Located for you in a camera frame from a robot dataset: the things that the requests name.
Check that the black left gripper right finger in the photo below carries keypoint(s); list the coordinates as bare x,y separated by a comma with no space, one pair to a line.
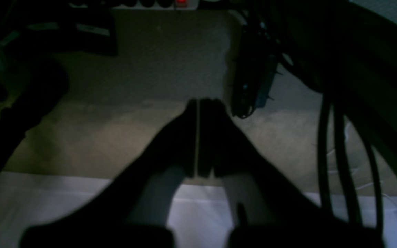
270,211

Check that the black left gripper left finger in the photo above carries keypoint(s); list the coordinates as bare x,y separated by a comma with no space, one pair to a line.
132,211

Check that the dark robot arm base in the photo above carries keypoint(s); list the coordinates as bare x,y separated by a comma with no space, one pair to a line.
256,67

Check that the white power strip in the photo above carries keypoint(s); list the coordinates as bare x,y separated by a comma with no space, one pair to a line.
181,5

